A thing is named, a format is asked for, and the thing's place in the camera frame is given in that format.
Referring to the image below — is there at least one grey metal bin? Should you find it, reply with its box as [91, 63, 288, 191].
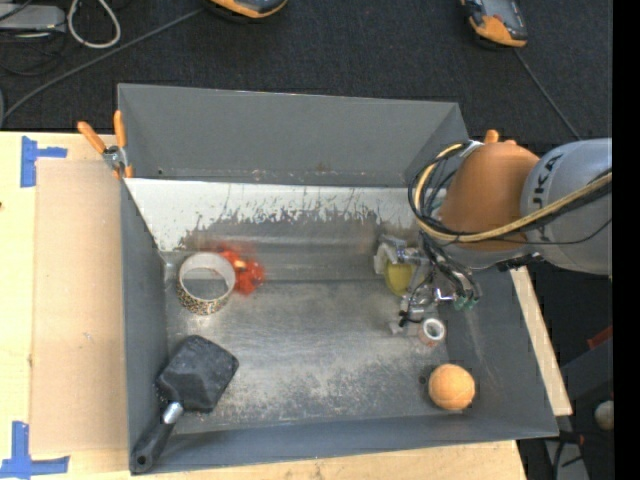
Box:
[115, 82, 561, 476]

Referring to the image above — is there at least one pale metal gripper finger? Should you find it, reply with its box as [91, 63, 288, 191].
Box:
[388, 287, 454, 337]
[379, 235, 427, 269]

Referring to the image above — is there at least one black brush with handle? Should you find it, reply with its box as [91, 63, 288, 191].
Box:
[129, 334, 241, 475]

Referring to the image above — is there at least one yellow-green round fruit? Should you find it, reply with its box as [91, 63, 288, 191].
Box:
[383, 260, 427, 298]

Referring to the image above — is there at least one small white tape roll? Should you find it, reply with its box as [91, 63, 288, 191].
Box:
[418, 316, 448, 348]

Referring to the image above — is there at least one orange ball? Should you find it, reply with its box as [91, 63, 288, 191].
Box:
[427, 362, 477, 412]

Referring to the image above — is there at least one brown cardboard board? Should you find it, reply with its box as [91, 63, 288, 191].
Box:
[28, 157, 132, 462]

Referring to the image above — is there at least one red crumpled toy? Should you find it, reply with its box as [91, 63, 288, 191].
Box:
[216, 245, 267, 297]

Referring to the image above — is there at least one leopard print tape roll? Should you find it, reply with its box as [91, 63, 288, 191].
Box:
[175, 251, 237, 317]

